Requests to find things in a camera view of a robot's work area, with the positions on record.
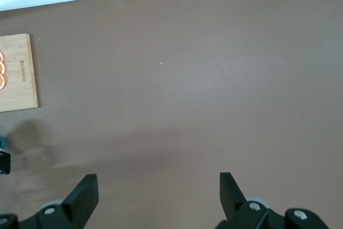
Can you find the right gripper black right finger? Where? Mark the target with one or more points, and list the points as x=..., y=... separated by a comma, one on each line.
x=233, y=202

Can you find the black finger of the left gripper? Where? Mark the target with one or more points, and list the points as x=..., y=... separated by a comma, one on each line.
x=4, y=163

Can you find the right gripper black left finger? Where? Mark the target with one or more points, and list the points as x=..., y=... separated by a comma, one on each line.
x=77, y=205

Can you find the bamboo cutting board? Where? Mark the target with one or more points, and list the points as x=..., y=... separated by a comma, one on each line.
x=18, y=78

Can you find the brown table cover sheet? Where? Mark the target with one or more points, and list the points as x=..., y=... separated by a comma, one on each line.
x=187, y=105

